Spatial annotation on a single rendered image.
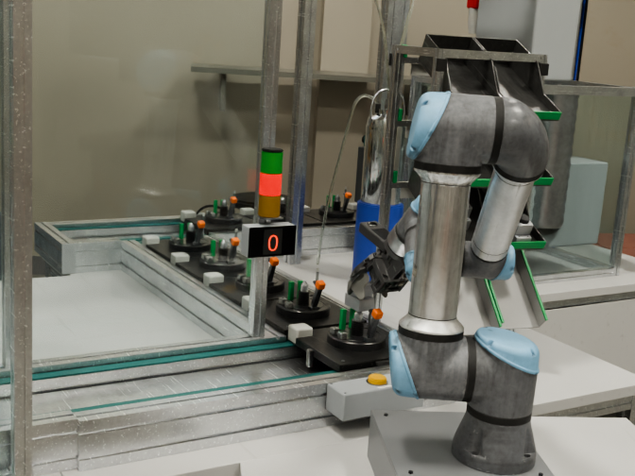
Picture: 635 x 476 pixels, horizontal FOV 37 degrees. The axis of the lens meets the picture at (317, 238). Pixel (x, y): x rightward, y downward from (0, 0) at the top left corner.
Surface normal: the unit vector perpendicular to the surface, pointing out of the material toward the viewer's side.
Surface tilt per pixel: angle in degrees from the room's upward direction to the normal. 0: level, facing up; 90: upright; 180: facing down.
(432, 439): 2
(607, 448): 0
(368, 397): 90
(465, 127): 82
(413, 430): 2
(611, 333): 90
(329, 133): 90
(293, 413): 90
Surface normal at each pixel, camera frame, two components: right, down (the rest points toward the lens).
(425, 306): -0.39, 0.13
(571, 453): 0.07, -0.97
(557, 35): 0.50, 0.22
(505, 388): -0.05, 0.27
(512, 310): 0.29, -0.53
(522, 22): -0.86, 0.06
